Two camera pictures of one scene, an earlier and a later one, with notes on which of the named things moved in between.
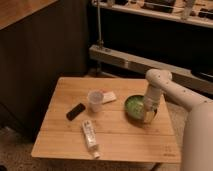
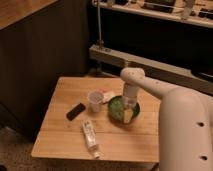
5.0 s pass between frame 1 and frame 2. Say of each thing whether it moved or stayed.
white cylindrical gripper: moved
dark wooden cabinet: stayed
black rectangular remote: stayed
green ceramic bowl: moved
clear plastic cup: stayed
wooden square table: stayed
